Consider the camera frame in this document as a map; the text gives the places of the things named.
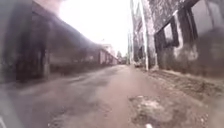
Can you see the worn grey-brown road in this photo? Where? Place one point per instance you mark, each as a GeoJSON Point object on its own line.
{"type": "Point", "coordinates": [106, 96]}

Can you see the tall grey buildings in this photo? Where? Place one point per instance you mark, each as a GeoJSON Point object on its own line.
{"type": "Point", "coordinates": [136, 46]}

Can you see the robot's own part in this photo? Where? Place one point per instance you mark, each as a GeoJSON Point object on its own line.
{"type": "Point", "coordinates": [149, 126]}

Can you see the dark weathered building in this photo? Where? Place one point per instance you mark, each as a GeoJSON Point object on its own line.
{"type": "Point", "coordinates": [193, 50]}

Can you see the tree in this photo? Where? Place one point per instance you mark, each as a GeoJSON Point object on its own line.
{"type": "Point", "coordinates": [119, 55]}

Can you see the pale pole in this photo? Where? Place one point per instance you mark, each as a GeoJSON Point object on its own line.
{"type": "Point", "coordinates": [145, 33]}

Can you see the long low dark building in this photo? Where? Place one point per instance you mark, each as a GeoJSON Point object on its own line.
{"type": "Point", "coordinates": [66, 50]}

